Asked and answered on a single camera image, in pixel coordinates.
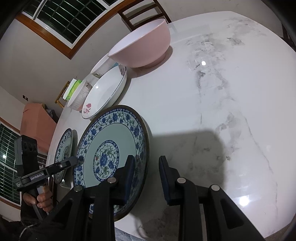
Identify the dark wooden chair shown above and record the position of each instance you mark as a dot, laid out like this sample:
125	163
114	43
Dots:
135	16

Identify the large pink bowl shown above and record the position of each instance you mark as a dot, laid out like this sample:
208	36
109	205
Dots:
143	46

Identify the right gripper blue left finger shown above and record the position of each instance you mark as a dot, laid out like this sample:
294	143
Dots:
123	185

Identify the light bamboo chair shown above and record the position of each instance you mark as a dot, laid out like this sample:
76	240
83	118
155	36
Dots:
57	101

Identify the large blue floral plate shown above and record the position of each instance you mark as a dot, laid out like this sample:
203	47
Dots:
105	145

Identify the small blue floral plate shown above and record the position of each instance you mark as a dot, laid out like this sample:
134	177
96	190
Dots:
63	151

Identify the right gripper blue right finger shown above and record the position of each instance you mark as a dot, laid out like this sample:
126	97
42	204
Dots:
168	177

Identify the left hand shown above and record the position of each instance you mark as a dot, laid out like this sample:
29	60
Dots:
42	201

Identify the pink cloth covered furniture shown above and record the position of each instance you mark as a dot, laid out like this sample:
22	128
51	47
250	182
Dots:
37	124

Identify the white plate pink flowers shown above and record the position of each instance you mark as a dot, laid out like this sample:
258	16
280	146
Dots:
105	92

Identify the window with wooden frame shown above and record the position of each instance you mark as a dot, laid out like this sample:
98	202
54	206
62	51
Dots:
67	25

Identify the white pink ribbed bowl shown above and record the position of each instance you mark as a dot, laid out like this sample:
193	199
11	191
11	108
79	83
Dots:
78	97

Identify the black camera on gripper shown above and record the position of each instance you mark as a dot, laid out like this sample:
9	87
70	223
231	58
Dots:
26	155

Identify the white blue ribbed bowl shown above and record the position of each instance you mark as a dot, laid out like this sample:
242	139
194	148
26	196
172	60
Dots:
103	66

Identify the green tissue pack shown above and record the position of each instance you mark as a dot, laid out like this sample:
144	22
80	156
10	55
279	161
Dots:
71	88

